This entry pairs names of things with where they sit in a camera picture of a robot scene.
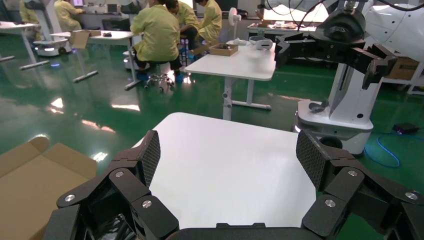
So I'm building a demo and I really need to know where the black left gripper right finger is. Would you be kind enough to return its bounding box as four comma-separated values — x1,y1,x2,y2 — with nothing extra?
295,129,424,240

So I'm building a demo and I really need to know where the white desk fan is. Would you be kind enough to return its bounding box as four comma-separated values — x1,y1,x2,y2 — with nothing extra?
227,7,243,41

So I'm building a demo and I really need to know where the wheeled stool with chrome base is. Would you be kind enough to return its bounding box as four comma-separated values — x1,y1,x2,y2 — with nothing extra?
144,60,175,94

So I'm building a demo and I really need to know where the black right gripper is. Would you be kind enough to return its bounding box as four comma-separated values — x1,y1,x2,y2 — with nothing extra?
274,8,398,91

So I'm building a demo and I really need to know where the white height-adjustable table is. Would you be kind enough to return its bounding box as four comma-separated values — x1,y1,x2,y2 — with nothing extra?
184,40,277,122

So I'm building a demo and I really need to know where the white robot column and base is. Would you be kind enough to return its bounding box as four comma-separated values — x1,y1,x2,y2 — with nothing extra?
294,61,384,157

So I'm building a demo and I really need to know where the dark-haired person in yellow coat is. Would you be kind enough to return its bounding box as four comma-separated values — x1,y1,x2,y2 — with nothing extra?
164,0,201,51

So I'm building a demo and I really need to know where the blue cable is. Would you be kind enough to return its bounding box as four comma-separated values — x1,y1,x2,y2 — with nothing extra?
363,133,424,169

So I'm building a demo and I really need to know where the small black box device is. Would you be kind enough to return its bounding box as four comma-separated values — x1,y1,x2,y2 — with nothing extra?
392,123,421,136

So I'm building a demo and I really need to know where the open cardboard box with flap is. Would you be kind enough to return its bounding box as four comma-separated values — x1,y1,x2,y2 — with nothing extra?
68,29,102,50

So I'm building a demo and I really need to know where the seated person in yellow coat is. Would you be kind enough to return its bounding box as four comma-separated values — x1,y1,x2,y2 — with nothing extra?
53,0,85,33

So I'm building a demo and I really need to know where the dark desk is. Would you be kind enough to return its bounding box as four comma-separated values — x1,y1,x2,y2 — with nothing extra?
77,12,132,31

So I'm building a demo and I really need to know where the white VR headset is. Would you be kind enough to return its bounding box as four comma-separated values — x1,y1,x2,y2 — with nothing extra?
248,35,275,51

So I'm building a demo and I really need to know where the white table with white legs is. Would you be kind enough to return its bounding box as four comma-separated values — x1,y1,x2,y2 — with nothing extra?
0,21,51,71

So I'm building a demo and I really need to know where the white wheeled robot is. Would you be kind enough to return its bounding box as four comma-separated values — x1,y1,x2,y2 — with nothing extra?
119,0,150,71

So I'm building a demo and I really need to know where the large seated person yellow coat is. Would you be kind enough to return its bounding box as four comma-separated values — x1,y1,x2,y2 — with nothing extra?
130,0,185,83

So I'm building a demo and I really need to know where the long white table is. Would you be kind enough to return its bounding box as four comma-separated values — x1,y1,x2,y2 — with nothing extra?
49,29,144,91

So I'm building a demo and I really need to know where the white shelf table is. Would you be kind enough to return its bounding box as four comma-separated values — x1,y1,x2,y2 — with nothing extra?
380,62,424,96

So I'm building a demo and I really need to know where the white table with clutter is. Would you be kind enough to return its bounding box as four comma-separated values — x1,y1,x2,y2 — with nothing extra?
246,20,321,42

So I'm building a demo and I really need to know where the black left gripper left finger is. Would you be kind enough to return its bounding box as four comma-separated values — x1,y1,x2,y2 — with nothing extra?
43,130,180,240

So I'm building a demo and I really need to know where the small open cardboard box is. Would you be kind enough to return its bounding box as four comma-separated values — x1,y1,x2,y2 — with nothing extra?
188,40,239,57

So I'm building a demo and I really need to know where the brown cardboard storage box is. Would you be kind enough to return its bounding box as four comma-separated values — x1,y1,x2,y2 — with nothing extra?
0,136,98,240

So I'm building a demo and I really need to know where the brown cardboard carton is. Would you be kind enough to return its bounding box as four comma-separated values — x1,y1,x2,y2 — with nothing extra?
385,56,421,81

